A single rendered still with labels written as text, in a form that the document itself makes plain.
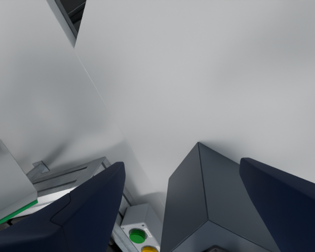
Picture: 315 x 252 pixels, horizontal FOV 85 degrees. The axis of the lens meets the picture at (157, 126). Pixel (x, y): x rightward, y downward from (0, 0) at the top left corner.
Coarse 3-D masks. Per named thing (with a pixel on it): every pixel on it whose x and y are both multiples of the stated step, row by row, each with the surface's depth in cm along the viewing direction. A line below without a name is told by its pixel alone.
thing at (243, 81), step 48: (96, 0) 31; (144, 0) 30; (192, 0) 29; (240, 0) 28; (288, 0) 27; (96, 48) 34; (144, 48) 33; (192, 48) 32; (240, 48) 31; (288, 48) 30; (144, 96) 37; (192, 96) 36; (240, 96) 34; (288, 96) 33; (144, 144) 43; (192, 144) 41; (240, 144) 39; (288, 144) 37
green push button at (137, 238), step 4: (132, 232) 41; (136, 232) 41; (140, 232) 41; (132, 236) 41; (136, 236) 41; (140, 236) 41; (144, 236) 41; (132, 240) 42; (136, 240) 42; (140, 240) 42; (144, 240) 42
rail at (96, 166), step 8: (96, 160) 46; (104, 160) 45; (88, 168) 43; (96, 168) 42; (104, 168) 44; (80, 176) 41; (88, 176) 39; (128, 192) 51; (128, 200) 49; (120, 208) 45; (120, 216) 45; (120, 224) 43; (112, 232) 44; (120, 232) 43; (112, 240) 45; (120, 240) 45; (128, 240) 44; (120, 248) 47; (128, 248) 47; (136, 248) 46
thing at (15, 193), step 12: (0, 144) 31; (0, 156) 32; (12, 156) 33; (0, 168) 32; (12, 168) 33; (0, 180) 32; (12, 180) 33; (24, 180) 34; (0, 192) 33; (12, 192) 34; (24, 192) 35; (36, 192) 35; (0, 204) 33; (12, 204) 34; (24, 204) 33; (0, 216) 31; (12, 216) 31
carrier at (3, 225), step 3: (9, 219) 48; (3, 222) 48; (6, 222) 48; (9, 222) 48; (0, 225) 49; (3, 225) 48; (6, 225) 48; (9, 225) 48; (0, 228) 49; (3, 228) 49
